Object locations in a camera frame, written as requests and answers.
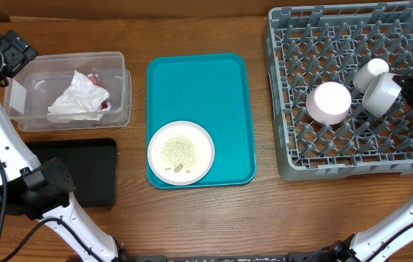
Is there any teal serving tray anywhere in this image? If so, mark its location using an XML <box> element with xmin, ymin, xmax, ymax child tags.
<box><xmin>146</xmin><ymin>53</ymin><xmax>257</xmax><ymax>188</ymax></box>

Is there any grey small bowl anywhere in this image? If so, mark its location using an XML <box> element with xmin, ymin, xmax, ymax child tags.
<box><xmin>362</xmin><ymin>72</ymin><xmax>401</xmax><ymax>118</ymax></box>

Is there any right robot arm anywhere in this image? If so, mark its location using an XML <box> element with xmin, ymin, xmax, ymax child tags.
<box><xmin>309</xmin><ymin>73</ymin><xmax>413</xmax><ymax>262</ymax></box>

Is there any white paper cup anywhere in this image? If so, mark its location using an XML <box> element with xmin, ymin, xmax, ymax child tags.
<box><xmin>353</xmin><ymin>58</ymin><xmax>389</xmax><ymax>93</ymax></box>

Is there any grey dish rack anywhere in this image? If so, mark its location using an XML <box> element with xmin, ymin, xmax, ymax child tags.
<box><xmin>263</xmin><ymin>1</ymin><xmax>413</xmax><ymax>180</ymax></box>

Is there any clear plastic bin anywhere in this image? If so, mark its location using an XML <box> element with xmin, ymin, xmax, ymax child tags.
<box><xmin>4</xmin><ymin>52</ymin><xmax>132</xmax><ymax>132</ymax></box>

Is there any pink bowl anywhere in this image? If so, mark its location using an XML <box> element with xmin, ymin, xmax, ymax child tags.
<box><xmin>305</xmin><ymin>82</ymin><xmax>352</xmax><ymax>124</ymax></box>

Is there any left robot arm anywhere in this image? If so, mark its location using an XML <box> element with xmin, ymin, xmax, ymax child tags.
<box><xmin>0</xmin><ymin>31</ymin><xmax>128</xmax><ymax>261</ymax></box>

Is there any white napkin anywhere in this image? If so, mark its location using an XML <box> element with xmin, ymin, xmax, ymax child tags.
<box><xmin>47</xmin><ymin>71</ymin><xmax>112</xmax><ymax>122</ymax></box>

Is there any black tray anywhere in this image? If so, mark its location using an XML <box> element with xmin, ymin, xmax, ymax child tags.
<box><xmin>26</xmin><ymin>138</ymin><xmax>118</xmax><ymax>207</ymax></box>

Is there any food scrap on plate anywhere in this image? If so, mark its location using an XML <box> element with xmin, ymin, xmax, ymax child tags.
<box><xmin>174</xmin><ymin>164</ymin><xmax>183</xmax><ymax>172</ymax></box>

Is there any white round plate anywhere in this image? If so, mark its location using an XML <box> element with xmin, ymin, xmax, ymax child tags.
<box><xmin>147</xmin><ymin>121</ymin><xmax>215</xmax><ymax>186</ymax></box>

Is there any red sauce packet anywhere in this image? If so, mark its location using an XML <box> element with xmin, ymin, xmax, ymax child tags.
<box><xmin>87</xmin><ymin>73</ymin><xmax>108</xmax><ymax>110</ymax></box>

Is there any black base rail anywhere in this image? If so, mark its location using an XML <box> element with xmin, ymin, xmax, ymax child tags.
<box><xmin>135</xmin><ymin>253</ymin><xmax>317</xmax><ymax>262</ymax></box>

